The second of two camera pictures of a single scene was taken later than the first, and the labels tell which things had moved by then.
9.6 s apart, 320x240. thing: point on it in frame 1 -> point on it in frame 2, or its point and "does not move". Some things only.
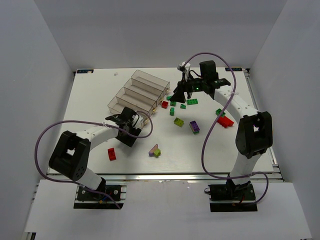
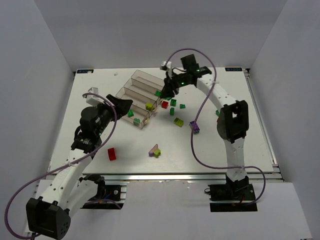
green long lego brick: (192, 101) -> (158, 93)
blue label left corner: (85, 71) does not move
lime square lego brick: (178, 122) does not move
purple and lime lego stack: (154, 151) does not move
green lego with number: (172, 111) does not move
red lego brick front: (112, 154) does not move
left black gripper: (122, 119) -> (110, 107)
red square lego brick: (164, 104) does not move
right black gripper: (184, 86) -> (172, 81)
